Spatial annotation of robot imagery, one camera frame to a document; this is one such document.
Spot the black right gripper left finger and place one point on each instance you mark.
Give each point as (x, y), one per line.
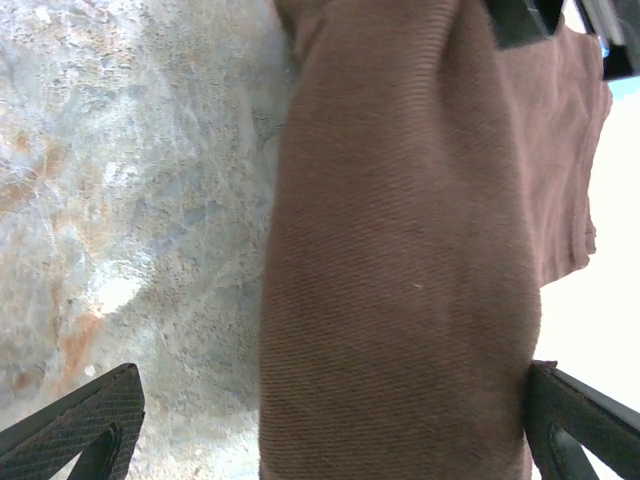
(75, 425)

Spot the brown long pants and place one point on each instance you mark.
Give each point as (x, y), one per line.
(400, 250)

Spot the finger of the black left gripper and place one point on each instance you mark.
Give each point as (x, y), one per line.
(515, 22)
(625, 55)

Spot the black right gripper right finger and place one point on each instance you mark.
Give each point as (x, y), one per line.
(555, 410)

